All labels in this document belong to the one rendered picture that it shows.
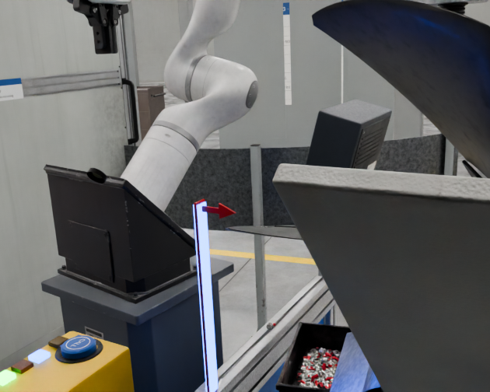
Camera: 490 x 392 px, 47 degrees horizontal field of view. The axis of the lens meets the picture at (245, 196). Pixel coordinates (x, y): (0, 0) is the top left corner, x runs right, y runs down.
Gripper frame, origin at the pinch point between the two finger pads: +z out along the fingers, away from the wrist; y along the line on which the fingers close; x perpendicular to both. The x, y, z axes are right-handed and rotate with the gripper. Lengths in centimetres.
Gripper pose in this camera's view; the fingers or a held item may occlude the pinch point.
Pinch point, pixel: (105, 40)
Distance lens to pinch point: 90.3
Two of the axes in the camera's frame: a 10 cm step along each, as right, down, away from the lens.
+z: 0.4, 9.7, 2.6
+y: -4.8, 2.4, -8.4
